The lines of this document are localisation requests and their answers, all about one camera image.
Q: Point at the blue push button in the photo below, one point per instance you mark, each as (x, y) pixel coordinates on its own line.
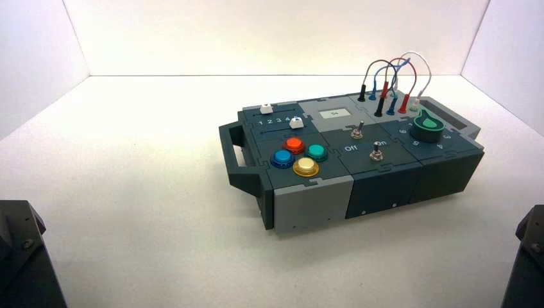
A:
(282, 158)

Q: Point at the red push button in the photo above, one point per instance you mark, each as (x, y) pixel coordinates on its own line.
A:
(294, 145)

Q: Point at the yellow push button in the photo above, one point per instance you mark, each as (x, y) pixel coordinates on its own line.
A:
(306, 166)

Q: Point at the small white slider knob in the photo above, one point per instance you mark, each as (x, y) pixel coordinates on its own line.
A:
(265, 109)
(295, 123)

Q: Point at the teal green push button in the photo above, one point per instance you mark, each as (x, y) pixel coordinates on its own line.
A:
(316, 151)

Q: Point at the dark teal grey control box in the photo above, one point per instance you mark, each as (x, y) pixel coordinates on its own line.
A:
(382, 187)

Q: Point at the green rotary knob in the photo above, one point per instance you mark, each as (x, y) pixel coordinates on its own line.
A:
(426, 127)

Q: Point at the metal toggle switch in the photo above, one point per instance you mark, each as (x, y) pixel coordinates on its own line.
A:
(375, 153)
(357, 132)

